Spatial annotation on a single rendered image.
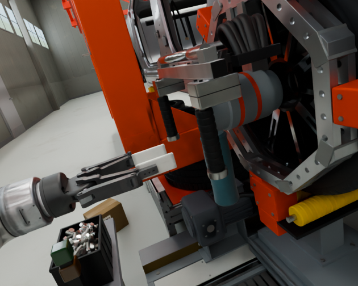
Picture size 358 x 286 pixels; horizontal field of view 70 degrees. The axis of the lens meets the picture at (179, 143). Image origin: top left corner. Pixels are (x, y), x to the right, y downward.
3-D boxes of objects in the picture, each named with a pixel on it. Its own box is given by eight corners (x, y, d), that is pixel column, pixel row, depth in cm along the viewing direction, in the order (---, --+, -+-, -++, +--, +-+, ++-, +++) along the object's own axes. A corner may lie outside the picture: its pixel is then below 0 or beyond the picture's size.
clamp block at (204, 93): (243, 96, 49) (238, 69, 48) (200, 110, 47) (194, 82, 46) (230, 95, 54) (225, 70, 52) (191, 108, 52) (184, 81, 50)
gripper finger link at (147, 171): (128, 172, 45) (130, 179, 42) (155, 163, 46) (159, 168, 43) (130, 180, 45) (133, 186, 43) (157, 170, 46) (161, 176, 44)
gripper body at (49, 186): (58, 205, 50) (104, 188, 52) (51, 228, 43) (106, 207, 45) (42, 171, 48) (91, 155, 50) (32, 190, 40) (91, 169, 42)
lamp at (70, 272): (80, 277, 62) (75, 264, 61) (64, 284, 61) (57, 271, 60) (82, 265, 66) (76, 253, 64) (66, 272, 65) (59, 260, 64)
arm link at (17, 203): (16, 248, 41) (54, 233, 43) (-11, 200, 38) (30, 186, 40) (30, 218, 50) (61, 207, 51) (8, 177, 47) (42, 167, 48)
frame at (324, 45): (362, 217, 57) (354, -76, 39) (338, 228, 55) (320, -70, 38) (237, 150, 107) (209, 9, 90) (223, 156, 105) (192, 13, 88)
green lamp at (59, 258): (73, 261, 60) (66, 247, 59) (55, 268, 60) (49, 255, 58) (74, 250, 64) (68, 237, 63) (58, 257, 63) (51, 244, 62)
